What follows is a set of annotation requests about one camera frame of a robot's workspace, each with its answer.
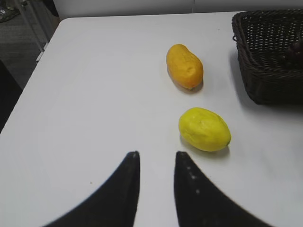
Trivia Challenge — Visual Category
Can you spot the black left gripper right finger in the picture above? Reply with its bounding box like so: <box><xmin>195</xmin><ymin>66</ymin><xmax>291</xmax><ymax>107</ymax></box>
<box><xmin>174</xmin><ymin>151</ymin><xmax>268</xmax><ymax>227</ymax></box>

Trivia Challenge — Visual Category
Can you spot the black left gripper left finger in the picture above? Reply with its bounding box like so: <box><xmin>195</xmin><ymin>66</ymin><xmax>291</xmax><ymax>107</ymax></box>
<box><xmin>47</xmin><ymin>151</ymin><xmax>140</xmax><ymax>227</ymax></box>

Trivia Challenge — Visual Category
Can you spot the purple grape bunch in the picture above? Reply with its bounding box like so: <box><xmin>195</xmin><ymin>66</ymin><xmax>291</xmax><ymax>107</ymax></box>
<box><xmin>282</xmin><ymin>32</ymin><xmax>303</xmax><ymax>67</ymax></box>

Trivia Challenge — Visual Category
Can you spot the dark brown woven basket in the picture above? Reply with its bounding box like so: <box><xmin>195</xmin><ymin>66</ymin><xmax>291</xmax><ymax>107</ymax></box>
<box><xmin>232</xmin><ymin>9</ymin><xmax>303</xmax><ymax>105</ymax></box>

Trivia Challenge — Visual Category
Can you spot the yellow green lemon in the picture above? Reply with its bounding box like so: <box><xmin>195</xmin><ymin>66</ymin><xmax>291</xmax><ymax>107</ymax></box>
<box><xmin>178</xmin><ymin>107</ymin><xmax>232</xmax><ymax>152</ymax></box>

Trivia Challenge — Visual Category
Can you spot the orange yellow mango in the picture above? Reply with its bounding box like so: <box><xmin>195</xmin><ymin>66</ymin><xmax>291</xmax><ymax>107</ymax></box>
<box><xmin>166</xmin><ymin>44</ymin><xmax>204</xmax><ymax>90</ymax></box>

